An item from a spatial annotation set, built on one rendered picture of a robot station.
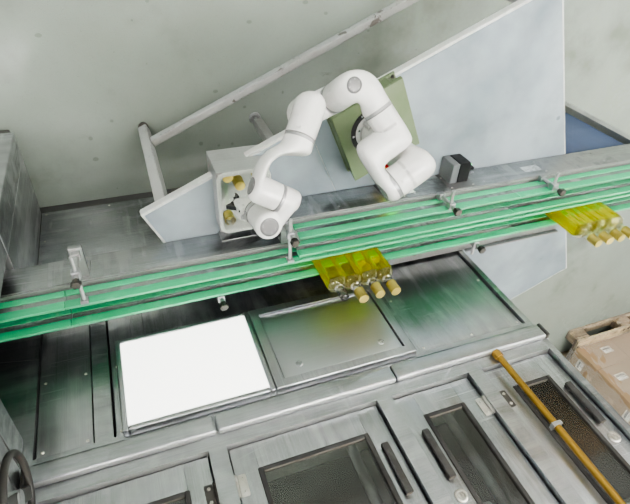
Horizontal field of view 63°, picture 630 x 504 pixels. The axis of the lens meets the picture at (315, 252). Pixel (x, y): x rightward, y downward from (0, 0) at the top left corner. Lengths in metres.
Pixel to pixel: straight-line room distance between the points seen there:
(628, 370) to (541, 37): 3.81
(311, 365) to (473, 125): 1.07
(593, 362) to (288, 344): 3.97
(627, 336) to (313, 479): 4.59
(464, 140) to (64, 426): 1.64
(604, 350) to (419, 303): 3.69
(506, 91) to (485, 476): 1.31
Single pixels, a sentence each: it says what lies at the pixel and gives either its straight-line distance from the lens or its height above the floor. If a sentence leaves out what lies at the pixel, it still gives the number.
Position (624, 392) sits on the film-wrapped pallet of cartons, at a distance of 5.20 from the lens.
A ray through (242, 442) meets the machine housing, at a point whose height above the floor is 1.43.
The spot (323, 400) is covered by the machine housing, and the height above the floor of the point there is 1.39.
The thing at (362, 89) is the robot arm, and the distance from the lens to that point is 1.42.
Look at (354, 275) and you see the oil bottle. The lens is 1.69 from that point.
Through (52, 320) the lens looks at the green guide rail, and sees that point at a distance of 1.76.
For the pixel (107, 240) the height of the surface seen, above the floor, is 0.39.
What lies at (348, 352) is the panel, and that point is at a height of 1.25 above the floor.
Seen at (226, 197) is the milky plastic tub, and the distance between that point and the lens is 1.73.
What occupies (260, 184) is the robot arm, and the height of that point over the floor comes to 1.13.
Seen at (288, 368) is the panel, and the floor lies 1.25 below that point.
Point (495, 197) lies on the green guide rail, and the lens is 2.02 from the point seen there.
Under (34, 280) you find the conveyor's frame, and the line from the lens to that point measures 1.77.
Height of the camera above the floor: 2.21
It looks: 47 degrees down
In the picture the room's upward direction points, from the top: 149 degrees clockwise
